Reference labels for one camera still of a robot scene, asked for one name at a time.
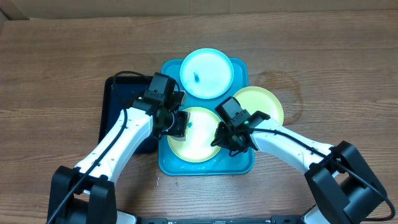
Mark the black water tray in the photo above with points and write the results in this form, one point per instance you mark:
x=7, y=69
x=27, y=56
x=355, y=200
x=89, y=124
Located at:
x=128, y=86

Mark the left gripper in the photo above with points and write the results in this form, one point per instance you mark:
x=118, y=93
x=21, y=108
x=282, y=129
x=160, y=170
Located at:
x=165, y=132

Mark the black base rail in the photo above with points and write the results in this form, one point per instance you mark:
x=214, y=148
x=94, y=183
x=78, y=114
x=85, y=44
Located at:
x=275, y=219

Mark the yellow-green plate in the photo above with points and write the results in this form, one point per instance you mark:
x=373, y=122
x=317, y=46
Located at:
x=199, y=134
x=255, y=98

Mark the light blue plate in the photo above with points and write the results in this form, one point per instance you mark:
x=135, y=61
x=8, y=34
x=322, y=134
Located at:
x=206, y=73

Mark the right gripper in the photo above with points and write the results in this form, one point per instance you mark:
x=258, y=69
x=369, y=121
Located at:
x=223, y=142

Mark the turquoise plastic tray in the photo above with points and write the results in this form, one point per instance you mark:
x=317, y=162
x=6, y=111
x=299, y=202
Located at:
x=221, y=163

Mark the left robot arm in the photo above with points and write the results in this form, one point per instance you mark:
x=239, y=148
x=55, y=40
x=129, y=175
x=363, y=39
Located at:
x=86, y=193

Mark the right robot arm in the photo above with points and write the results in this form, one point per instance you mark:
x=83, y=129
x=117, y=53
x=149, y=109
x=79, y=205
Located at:
x=343, y=185

